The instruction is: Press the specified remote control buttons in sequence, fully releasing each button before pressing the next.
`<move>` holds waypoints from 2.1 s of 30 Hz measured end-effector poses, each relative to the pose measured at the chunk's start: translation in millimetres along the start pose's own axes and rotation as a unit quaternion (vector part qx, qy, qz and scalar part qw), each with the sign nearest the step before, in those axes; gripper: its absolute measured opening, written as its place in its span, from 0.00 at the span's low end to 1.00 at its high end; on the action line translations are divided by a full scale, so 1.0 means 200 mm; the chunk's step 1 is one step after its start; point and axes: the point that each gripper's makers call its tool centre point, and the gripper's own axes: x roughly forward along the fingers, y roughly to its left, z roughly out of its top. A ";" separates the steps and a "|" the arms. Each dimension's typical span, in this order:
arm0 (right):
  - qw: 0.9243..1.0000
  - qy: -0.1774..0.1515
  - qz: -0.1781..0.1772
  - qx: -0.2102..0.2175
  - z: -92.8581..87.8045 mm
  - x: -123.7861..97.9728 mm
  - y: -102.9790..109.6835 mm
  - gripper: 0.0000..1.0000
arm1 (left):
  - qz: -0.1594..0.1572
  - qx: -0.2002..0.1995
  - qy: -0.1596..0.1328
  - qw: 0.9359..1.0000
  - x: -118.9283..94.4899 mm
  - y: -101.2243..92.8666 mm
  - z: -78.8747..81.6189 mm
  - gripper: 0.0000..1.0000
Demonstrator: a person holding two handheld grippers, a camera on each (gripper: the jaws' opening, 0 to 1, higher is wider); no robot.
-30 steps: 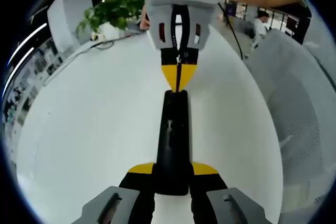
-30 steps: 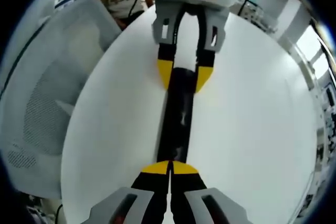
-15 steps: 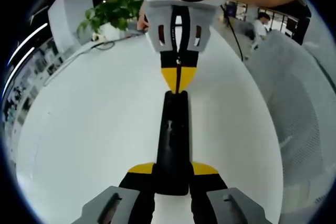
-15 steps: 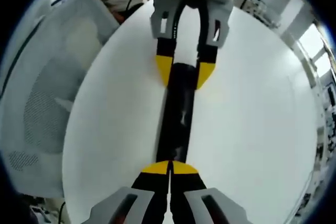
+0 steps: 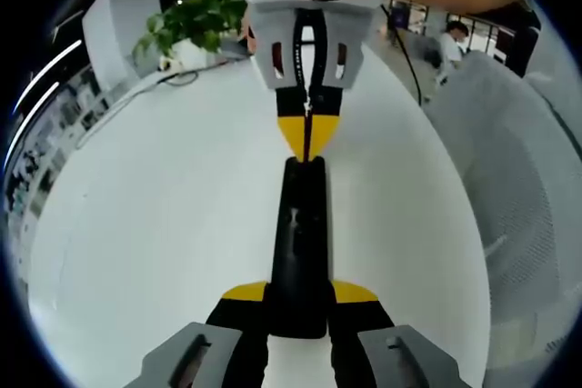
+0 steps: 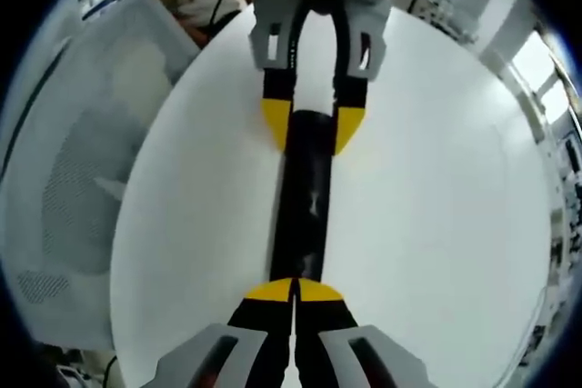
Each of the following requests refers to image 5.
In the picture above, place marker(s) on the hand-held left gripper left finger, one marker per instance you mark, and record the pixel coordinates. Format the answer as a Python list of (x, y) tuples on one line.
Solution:
[(200, 351)]

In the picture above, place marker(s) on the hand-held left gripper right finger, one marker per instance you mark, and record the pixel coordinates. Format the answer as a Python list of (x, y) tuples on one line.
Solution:
[(400, 356)]

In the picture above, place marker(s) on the black remote control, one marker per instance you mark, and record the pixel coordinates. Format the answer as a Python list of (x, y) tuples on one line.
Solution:
[(300, 270)]

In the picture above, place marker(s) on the potted green plant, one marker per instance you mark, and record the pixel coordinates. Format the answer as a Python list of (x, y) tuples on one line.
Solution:
[(195, 15)]

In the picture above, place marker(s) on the small toy figure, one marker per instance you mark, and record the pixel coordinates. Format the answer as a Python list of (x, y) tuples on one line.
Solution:
[(164, 63)]

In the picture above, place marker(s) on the grey mesh office chair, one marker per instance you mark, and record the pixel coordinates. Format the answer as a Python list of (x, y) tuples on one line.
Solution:
[(500, 188)]

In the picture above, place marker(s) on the black upright panel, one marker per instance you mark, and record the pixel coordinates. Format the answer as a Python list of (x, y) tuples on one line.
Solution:
[(523, 42)]

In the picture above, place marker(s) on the white display shelving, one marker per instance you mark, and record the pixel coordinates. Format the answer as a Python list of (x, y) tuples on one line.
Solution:
[(50, 147)]

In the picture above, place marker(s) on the ceiling light strip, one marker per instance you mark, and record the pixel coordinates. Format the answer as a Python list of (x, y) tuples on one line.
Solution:
[(45, 68), (32, 116)]

